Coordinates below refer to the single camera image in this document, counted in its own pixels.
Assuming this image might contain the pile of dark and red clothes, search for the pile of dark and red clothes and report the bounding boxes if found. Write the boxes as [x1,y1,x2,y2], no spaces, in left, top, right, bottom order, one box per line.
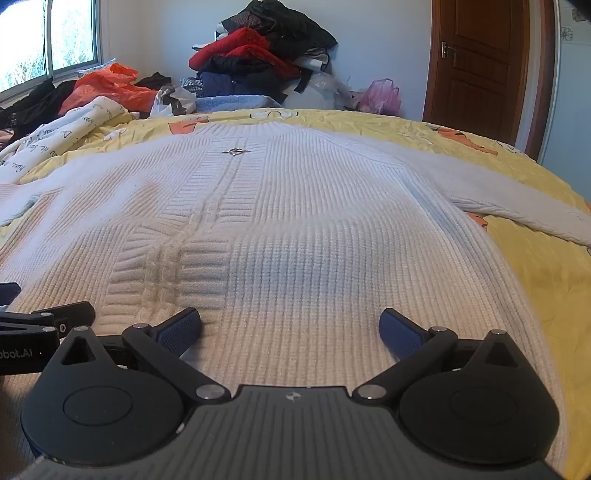
[188,0,340,104]

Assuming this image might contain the white knit sweater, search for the white knit sweater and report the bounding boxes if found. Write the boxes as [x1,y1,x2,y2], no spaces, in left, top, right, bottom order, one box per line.
[0,113,591,467]

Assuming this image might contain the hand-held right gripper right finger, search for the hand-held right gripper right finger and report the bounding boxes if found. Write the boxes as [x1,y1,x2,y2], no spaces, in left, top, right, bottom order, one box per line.
[352,308,525,407]

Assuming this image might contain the clear plastic bag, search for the clear plastic bag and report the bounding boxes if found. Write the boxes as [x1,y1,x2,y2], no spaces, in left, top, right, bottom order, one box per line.
[281,71,365,112]

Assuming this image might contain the yellow printed bed sheet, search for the yellow printed bed sheet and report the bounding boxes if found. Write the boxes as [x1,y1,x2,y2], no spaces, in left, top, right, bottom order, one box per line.
[0,107,591,480]

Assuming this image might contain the orange plastic bag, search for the orange plastic bag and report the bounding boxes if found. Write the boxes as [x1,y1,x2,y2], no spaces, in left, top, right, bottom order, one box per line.
[59,63,160,116]

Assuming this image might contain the white lettered quilt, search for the white lettered quilt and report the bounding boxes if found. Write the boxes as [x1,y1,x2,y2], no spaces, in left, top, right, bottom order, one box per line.
[0,96,134,185]

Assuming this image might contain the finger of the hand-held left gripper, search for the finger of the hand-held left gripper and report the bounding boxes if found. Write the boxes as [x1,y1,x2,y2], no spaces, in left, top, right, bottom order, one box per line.
[0,301,96,334]
[0,282,22,308]

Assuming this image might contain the black clothes heap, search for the black clothes heap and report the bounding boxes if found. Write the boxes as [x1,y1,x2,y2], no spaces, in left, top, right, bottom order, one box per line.
[0,78,79,139]

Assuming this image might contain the window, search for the window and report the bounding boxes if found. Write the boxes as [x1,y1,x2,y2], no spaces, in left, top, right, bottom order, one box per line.
[0,0,102,95]

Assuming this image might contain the pink plastic bag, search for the pink plastic bag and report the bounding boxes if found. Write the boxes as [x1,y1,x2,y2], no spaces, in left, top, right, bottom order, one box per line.
[358,78,402,116]

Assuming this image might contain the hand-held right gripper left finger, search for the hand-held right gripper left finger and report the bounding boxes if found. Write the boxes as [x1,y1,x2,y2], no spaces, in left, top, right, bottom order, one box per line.
[58,308,232,407]

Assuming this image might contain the light blue folded towel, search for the light blue folded towel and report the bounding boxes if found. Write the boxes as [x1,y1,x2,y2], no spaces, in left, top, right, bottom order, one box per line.
[195,95,287,113]

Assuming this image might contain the dark garment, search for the dark garment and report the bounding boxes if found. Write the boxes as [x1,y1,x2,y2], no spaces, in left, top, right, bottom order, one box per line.
[136,71,174,90]

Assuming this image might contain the brown wooden door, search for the brown wooden door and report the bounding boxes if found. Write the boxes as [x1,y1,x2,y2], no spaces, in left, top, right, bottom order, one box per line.
[422,0,555,153]

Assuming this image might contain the white plastic bag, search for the white plastic bag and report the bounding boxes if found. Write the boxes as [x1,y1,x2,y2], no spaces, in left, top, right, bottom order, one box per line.
[148,85,197,118]

